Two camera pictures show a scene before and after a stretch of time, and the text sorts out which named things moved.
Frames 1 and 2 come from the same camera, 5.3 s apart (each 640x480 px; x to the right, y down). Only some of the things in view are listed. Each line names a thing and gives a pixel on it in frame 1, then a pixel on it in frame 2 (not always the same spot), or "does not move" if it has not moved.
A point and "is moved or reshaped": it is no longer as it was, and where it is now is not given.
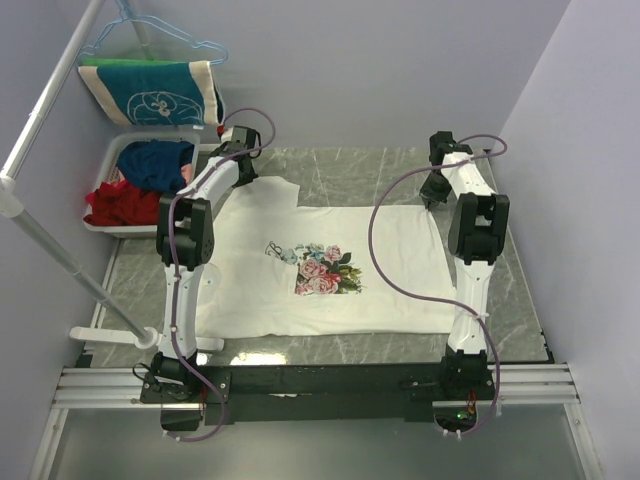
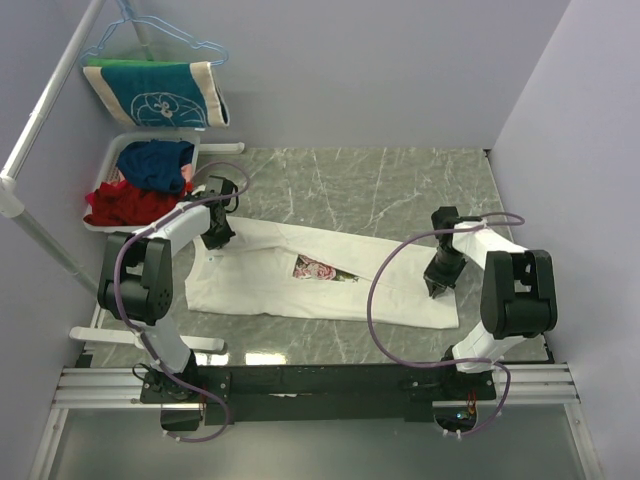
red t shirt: (119, 203) does not move
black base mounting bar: (272, 394) does not move
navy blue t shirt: (155, 165) does not move
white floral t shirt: (284, 268) is moved or reshaped
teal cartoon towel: (159, 92) does not move
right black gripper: (429, 197) to (437, 282)
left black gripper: (247, 179) to (218, 241)
